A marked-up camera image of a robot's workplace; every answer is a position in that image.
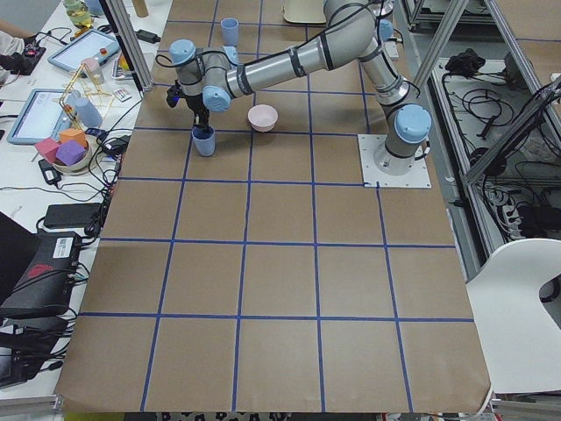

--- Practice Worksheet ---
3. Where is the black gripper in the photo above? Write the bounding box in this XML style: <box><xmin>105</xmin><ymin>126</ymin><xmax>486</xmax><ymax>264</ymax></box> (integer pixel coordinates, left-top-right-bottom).
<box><xmin>182</xmin><ymin>93</ymin><xmax>209</xmax><ymax>130</ymax></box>

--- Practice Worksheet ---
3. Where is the blue cup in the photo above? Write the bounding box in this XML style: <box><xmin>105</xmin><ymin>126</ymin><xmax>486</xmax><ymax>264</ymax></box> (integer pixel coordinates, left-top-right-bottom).
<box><xmin>220</xmin><ymin>18</ymin><xmax>239</xmax><ymax>46</ymax></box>
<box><xmin>192</xmin><ymin>126</ymin><xmax>216</xmax><ymax>157</ymax></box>

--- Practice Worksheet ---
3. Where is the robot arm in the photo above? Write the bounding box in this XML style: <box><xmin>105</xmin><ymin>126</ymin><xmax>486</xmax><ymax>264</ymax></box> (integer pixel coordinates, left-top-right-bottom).
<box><xmin>167</xmin><ymin>1</ymin><xmax>432</xmax><ymax>175</ymax></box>

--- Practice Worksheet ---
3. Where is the pink bowl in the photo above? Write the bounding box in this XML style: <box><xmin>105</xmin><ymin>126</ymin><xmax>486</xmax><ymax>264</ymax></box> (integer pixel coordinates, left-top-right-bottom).
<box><xmin>247</xmin><ymin>104</ymin><xmax>279</xmax><ymax>132</ymax></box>

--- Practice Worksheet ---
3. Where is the teach pendant tablet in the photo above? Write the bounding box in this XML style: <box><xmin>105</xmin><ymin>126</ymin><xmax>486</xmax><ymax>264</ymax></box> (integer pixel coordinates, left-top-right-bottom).
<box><xmin>7</xmin><ymin>89</ymin><xmax>78</xmax><ymax>145</ymax></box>
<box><xmin>47</xmin><ymin>29</ymin><xmax>120</xmax><ymax>72</ymax></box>

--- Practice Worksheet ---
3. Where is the bowl with foam blocks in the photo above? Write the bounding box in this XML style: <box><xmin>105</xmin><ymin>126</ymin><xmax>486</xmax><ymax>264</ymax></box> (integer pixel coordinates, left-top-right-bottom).
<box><xmin>35</xmin><ymin>128</ymin><xmax>92</xmax><ymax>175</ymax></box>

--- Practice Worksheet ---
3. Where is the black power adapter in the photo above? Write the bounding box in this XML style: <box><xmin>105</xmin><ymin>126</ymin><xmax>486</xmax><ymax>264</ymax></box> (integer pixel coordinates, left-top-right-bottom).
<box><xmin>43</xmin><ymin>203</ymin><xmax>101</xmax><ymax>229</ymax></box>

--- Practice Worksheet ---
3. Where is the white chair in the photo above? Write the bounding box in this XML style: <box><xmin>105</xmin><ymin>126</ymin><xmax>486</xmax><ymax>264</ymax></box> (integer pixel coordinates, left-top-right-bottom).
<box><xmin>466</xmin><ymin>239</ymin><xmax>560</xmax><ymax>394</ymax></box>

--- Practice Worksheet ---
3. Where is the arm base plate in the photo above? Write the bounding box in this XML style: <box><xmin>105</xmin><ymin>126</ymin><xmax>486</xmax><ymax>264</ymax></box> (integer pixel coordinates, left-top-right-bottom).
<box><xmin>358</xmin><ymin>134</ymin><xmax>431</xmax><ymax>189</ymax></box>

